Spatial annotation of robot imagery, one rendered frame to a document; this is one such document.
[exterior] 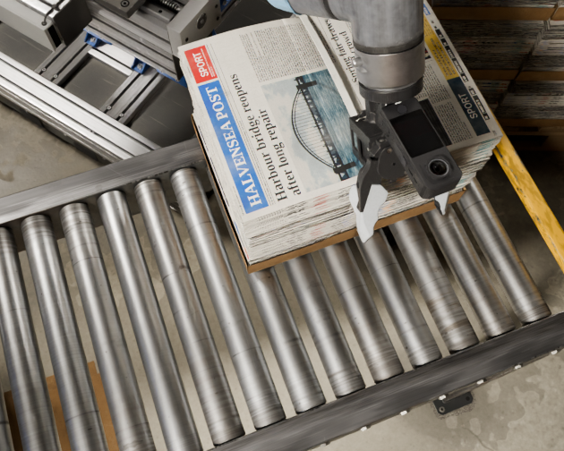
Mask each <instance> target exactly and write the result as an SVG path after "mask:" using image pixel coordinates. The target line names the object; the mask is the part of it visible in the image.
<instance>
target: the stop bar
mask: <svg viewBox="0 0 564 451"><path fill-rule="evenodd" d="M485 102H486V101H485ZM486 104H487V102H486ZM487 106H488V104H487ZM488 108H489V109H490V107H489V106H488ZM490 110H491V109H490ZM491 113H492V115H493V117H494V119H495V121H496V123H497V125H498V126H499V127H500V130H501V132H502V134H503V137H502V138H501V139H500V142H499V143H498V144H497V145H496V146H495V148H494V149H493V150H492V151H493V153H494V155H495V156H496V158H497V159H498V161H499V162H500V165H501V166H502V168H503V170H504V172H505V173H506V175H507V177H508V178H509V180H510V182H511V183H512V185H513V187H514V188H515V190H516V192H517V194H518V196H519V198H520V199H521V200H522V202H523V204H524V205H525V207H526V210H527V211H528V213H529V215H530V216H531V218H532V219H533V221H534V223H535V225H536V227H537V228H538V230H539V232H540V233H541V235H542V237H543V239H544V240H545V242H546V243H547V245H548V247H549V249H550V250H551V253H552V255H553V256H554V258H555V260H557V262H558V264H559V266H560V268H561V270H562V271H563V273H564V231H563V229H562V228H561V226H560V224H559V222H558V220H557V219H556V217H555V216H554V215H553V213H552V211H551V209H550V207H549V206H548V204H547V202H546V201H545V199H544V197H543V196H542V194H541V193H540V191H539V189H538V188H537V186H536V184H535V183H534V180H533V179H532V177H531V175H530V174H529V173H528V171H527V169H526V167H525V165H524V164H523V162H522V160H521V159H520V157H519V155H518V154H517V152H516V151H515V149H514V147H513V146H512V144H511V142H510V141H509V139H508V137H507V135H506V133H505V132H504V131H503V129H502V128H501V126H500V124H499V122H498V120H497V119H496V117H495V115H494V114H493V112H492V110H491Z"/></svg>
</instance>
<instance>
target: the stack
mask: <svg viewBox="0 0 564 451"><path fill-rule="evenodd" d="M557 3H558V8H559V7H564V0H432V7H433V6H465V7H536V8H552V7H553V6H554V5H555V4H557ZM438 20H439V22H440V24H441V26H442V28H443V29H444V30H445V32H446V33H447V35H448V37H449V39H450V41H451V43H452V44H453V46H454V48H455V49H456V50H457V53H458V55H459V56H460V58H461V60H462V61H463V63H464V65H465V67H466V69H467V70H517V69H518V67H520V72H564V21H551V18H549V20H548V21H515V20H452V19H438ZM519 74H520V73H519ZM474 82H475V84H476V86H477V87H478V89H479V90H480V92H481V93H482V95H483V97H484V99H485V101H486V102H487V104H488V106H489V107H490V109H491V110H492V112H493V114H494V115H495V117H496V119H564V81H516V80H515V78H514V80H474ZM501 128H502V129H503V131H504V132H505V133H506V135H541V136H542V137H541V139H539V140H510V142H511V144H512V146H513V147H514V149H515V150H536V151H564V126H501Z"/></svg>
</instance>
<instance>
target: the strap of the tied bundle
mask: <svg viewBox="0 0 564 451"><path fill-rule="evenodd" d="M299 17H300V18H301V20H302V22H303V25H304V26H305V28H306V29H307V31H308V33H309V34H310V36H311V38H312V41H313V42H314V44H315V46H316V47H317V49H318V51H319V52H320V55H321V57H322V59H323V61H324V63H325V65H326V66H327V68H328V70H329V73H330V75H331V77H332V79H333V81H334V82H335V84H336V86H337V88H338V92H339V94H340V96H341V98H342V99H343V101H344V103H345V105H346V108H347V111H348V113H349V114H350V116H354V115H357V113H356V111H355V108H354V105H353V103H352V101H351V99H350V97H349V96H348V94H347V92H346V88H345V86H344V84H343V82H342V80H341V79H340V77H339V75H338V72H337V70H336V68H335V66H334V64H333V63H332V62H331V60H330V58H329V55H328V53H327V51H326V49H325V47H324V46H323V45H322V43H321V41H320V38H319V37H318V35H317V33H316V31H315V30H314V28H313V26H312V25H311V23H310V21H309V19H308V17H307V16H306V15H305V14H303V15H299Z"/></svg>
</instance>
